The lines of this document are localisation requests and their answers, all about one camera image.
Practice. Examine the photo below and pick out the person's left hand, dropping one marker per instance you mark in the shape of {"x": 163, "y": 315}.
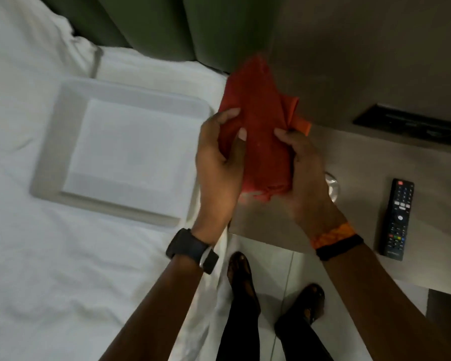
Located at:
{"x": 216, "y": 172}

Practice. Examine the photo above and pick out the person's right hand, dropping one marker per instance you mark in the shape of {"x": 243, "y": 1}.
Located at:
{"x": 308, "y": 184}

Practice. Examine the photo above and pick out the person's right thumb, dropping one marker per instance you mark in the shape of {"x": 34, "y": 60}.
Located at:
{"x": 285, "y": 139}

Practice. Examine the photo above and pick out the person's left thumb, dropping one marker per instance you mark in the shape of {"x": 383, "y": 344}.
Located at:
{"x": 237, "y": 146}

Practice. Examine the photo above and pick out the red cloth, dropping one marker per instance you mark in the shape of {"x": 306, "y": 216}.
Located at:
{"x": 261, "y": 124}

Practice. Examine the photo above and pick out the person's left forearm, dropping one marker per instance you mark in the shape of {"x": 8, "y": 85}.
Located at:
{"x": 161, "y": 308}

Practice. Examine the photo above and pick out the person's right forearm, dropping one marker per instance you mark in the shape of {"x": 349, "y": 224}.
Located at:
{"x": 383, "y": 300}

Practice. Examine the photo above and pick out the clear glass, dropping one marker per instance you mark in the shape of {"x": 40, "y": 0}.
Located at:
{"x": 332, "y": 186}

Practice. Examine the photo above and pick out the orange thread wristband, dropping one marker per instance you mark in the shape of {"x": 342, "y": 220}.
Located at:
{"x": 332, "y": 236}

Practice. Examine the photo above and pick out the black wristwatch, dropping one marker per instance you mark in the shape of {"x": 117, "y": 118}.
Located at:
{"x": 193, "y": 248}

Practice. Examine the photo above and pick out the white tray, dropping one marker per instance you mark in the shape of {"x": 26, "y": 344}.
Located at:
{"x": 124, "y": 154}

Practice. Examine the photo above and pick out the black wristband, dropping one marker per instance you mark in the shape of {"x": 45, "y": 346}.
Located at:
{"x": 339, "y": 247}

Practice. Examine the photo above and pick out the person's left sandal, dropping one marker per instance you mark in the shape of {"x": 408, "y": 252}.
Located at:
{"x": 240, "y": 276}

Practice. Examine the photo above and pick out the person's sandal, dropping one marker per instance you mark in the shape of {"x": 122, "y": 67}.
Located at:
{"x": 240, "y": 276}
{"x": 310, "y": 300}

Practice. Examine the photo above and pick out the black remote control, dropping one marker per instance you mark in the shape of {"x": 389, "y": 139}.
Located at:
{"x": 397, "y": 218}

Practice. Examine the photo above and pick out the green padded headboard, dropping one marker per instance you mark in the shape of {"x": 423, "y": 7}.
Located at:
{"x": 173, "y": 22}

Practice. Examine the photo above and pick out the person's right sandal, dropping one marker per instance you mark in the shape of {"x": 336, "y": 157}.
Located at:
{"x": 310, "y": 300}

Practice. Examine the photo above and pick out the person's left leg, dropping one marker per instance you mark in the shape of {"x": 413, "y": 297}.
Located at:
{"x": 238, "y": 327}

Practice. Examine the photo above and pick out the person's leg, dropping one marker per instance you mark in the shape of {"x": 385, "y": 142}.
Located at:
{"x": 238, "y": 327}
{"x": 302, "y": 340}

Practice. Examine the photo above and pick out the person's right leg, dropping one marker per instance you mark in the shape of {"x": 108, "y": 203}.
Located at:
{"x": 302, "y": 340}

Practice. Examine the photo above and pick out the white bed sheet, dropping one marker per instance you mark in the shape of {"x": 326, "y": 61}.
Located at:
{"x": 41, "y": 240}

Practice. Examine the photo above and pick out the white pillow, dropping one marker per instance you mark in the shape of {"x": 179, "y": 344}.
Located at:
{"x": 26, "y": 41}

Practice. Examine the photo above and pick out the black wall socket panel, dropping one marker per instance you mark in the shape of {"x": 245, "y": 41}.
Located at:
{"x": 411, "y": 124}

